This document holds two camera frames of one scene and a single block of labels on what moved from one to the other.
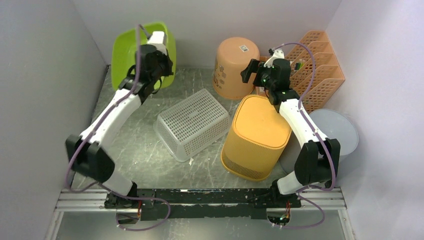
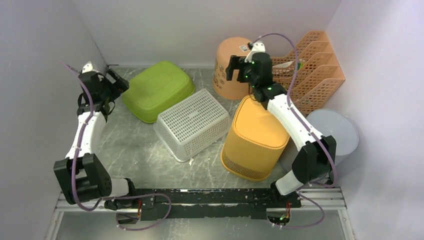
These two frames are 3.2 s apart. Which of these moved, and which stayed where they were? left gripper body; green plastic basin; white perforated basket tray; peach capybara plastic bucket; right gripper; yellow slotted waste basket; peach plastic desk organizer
Moved: left gripper body; green plastic basin; right gripper
Stayed: white perforated basket tray; peach capybara plastic bucket; peach plastic desk organizer; yellow slotted waste basket
